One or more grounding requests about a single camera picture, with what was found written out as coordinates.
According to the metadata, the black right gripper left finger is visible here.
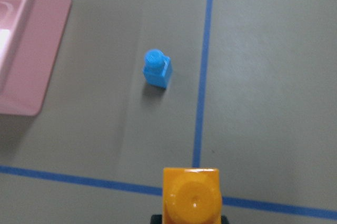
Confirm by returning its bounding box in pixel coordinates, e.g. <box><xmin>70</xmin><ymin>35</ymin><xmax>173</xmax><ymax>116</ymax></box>
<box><xmin>151</xmin><ymin>215</ymin><xmax>162</xmax><ymax>224</ymax></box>

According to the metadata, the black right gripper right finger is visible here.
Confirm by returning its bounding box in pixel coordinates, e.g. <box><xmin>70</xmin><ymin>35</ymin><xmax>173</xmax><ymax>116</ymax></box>
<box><xmin>221</xmin><ymin>216</ymin><xmax>229</xmax><ymax>224</ymax></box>

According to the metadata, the pink plastic box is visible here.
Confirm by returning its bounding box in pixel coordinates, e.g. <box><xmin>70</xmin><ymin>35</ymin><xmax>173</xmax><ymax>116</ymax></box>
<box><xmin>1</xmin><ymin>0</ymin><xmax>72</xmax><ymax>116</ymax></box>

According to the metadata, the orange block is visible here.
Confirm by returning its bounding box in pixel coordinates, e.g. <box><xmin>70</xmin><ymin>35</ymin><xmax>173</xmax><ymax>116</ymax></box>
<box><xmin>162</xmin><ymin>167</ymin><xmax>222</xmax><ymax>223</ymax></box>

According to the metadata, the small blue block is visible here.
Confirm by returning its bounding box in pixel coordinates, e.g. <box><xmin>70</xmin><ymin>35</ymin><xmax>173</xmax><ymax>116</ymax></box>
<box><xmin>143</xmin><ymin>49</ymin><xmax>173</xmax><ymax>89</ymax></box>

